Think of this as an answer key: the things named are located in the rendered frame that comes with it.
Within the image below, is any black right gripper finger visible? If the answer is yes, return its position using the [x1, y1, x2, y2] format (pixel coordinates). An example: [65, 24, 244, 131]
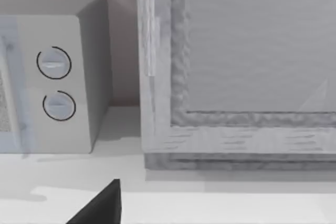
[65, 178, 123, 224]

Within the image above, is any pale microwave oven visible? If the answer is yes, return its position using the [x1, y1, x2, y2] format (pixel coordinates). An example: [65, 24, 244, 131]
[0, 0, 114, 155]

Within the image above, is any small microwave knob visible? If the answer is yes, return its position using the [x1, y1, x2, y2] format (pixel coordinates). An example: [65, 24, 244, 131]
[42, 90, 77, 122]

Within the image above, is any large microwave knob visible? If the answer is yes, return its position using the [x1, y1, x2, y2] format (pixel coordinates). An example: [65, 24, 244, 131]
[36, 46, 72, 80]

